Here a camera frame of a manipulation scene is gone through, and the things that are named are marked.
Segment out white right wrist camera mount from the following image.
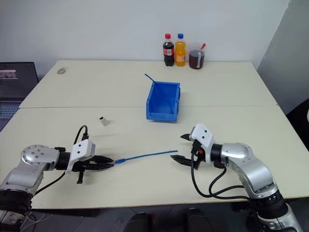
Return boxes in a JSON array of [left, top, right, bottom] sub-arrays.
[[189, 124, 215, 162]]

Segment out dark cup with red utensil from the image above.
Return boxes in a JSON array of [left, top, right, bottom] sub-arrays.
[[188, 49, 206, 70]]

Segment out thin blue cable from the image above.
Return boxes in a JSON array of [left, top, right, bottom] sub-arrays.
[[144, 73, 156, 85]]

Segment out cola bottle red cap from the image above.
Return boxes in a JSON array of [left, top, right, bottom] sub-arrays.
[[162, 33, 175, 67]]

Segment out orange soda bottle blue cap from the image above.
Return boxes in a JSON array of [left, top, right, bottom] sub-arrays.
[[174, 33, 187, 67]]

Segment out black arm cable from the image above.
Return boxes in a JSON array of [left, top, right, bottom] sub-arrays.
[[190, 151, 250, 200], [31, 125, 90, 197]]

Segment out black laptop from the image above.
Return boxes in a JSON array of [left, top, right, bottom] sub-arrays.
[[0, 61, 40, 132]]

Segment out blue plastic bin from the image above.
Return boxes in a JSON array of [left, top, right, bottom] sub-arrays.
[[145, 81, 182, 124]]

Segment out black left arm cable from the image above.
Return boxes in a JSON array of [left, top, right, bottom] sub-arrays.
[[31, 125, 90, 197]]

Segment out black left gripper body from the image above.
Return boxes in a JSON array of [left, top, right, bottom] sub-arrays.
[[71, 156, 98, 185]]

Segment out blue cable tie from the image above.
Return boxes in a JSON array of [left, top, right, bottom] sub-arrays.
[[114, 150, 179, 166]]

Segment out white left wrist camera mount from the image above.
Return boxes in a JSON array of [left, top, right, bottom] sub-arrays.
[[65, 139, 96, 174]]

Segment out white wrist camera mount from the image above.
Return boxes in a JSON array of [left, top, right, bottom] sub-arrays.
[[189, 124, 215, 162], [65, 139, 96, 174]]

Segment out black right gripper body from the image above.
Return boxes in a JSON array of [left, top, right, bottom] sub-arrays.
[[190, 140, 206, 170]]

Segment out white power strip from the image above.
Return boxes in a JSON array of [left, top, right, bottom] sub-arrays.
[[0, 209, 25, 228]]

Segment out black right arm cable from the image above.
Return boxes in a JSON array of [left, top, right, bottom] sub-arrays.
[[190, 151, 250, 200]]

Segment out white thin cables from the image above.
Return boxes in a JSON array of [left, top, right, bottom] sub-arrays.
[[21, 209, 53, 228]]

